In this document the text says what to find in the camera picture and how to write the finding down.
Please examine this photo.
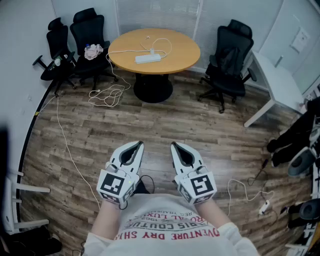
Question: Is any round wooden table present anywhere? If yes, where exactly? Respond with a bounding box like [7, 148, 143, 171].
[107, 28, 201, 104]

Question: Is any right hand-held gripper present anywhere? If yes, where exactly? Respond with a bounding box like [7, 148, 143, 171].
[170, 141, 218, 206]

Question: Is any white paper notice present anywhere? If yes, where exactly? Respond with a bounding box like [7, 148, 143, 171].
[289, 27, 311, 54]

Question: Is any black office chair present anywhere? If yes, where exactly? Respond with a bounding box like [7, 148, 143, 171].
[198, 19, 258, 114]
[32, 17, 77, 97]
[69, 7, 119, 87]

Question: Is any thin white floor cable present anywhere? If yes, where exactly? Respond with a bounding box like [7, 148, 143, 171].
[36, 94, 102, 210]

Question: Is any small white floor power strip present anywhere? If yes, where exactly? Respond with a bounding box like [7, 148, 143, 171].
[226, 178, 275, 217]

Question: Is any white printed t-shirt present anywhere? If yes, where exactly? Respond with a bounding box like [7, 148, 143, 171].
[83, 193, 261, 256]

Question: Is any white desk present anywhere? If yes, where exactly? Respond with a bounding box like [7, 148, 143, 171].
[243, 50, 305, 129]

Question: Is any pink crumpled cloth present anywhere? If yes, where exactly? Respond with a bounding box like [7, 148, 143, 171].
[84, 44, 104, 61]

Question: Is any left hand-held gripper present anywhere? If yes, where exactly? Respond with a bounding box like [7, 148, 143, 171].
[96, 141, 145, 205]

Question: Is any grey round stool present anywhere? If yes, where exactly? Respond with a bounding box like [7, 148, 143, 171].
[287, 146, 317, 177]

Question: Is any person's left forearm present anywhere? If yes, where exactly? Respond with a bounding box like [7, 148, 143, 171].
[90, 198, 123, 237]

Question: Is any person's right forearm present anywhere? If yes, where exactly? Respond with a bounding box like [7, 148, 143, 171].
[194, 198, 232, 230]

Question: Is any white shelf rack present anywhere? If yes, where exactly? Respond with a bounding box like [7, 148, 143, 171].
[4, 169, 51, 235]

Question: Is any black bag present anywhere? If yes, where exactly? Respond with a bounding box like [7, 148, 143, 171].
[0, 224, 63, 256]

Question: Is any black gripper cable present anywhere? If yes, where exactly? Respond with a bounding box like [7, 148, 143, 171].
[119, 174, 155, 211]

